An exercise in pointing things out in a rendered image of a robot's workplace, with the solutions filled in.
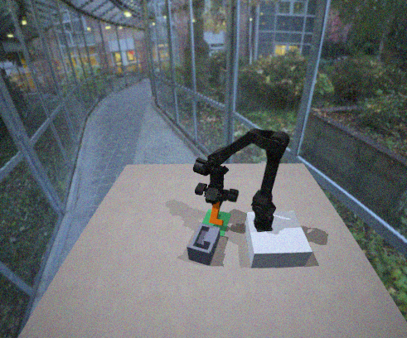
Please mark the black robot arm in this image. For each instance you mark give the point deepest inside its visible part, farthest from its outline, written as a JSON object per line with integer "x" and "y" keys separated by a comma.
{"x": 275, "y": 144}

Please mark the orange l-shaped part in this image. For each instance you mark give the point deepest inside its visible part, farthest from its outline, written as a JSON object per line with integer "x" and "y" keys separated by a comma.
{"x": 214, "y": 215}

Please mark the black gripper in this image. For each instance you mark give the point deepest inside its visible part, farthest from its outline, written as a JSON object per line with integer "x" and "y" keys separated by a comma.
{"x": 231, "y": 195}

